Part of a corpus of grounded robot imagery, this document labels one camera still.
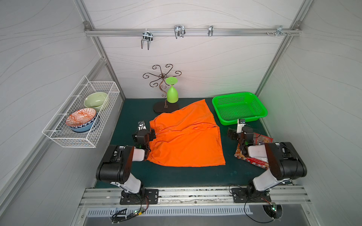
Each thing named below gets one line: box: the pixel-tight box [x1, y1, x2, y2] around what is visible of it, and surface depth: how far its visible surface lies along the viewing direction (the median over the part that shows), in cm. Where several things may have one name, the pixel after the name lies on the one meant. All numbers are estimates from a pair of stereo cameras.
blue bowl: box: [69, 113, 99, 133], surface depth 58 cm
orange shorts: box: [147, 98, 226, 168], surface depth 97 cm
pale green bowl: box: [83, 91, 108, 113], surface depth 73 cm
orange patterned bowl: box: [65, 107, 97, 127], surface depth 64 cm
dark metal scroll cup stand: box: [142, 64, 182, 114], surface depth 95 cm
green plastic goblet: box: [165, 76, 179, 104], surface depth 92 cm
